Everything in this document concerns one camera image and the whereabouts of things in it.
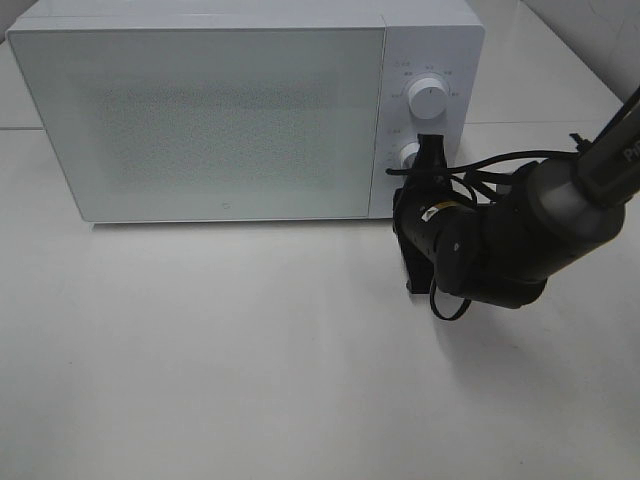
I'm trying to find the upper white power knob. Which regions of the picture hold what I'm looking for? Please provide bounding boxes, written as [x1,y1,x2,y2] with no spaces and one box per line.
[406,74,449,120]

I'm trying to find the white microwave door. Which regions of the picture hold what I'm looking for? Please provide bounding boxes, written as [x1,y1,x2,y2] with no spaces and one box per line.
[9,29,384,223]

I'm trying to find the white timer knob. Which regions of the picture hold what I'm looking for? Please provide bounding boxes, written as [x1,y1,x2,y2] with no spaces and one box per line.
[398,142,420,169]

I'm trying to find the white microwave oven body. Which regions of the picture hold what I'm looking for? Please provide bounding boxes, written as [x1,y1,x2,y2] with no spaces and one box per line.
[6,1,485,222]

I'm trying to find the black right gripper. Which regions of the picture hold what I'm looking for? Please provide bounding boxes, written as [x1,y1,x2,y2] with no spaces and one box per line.
[392,134,478,294]

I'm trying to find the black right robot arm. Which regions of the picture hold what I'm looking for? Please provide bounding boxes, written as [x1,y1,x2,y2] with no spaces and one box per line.
[392,95,639,309]

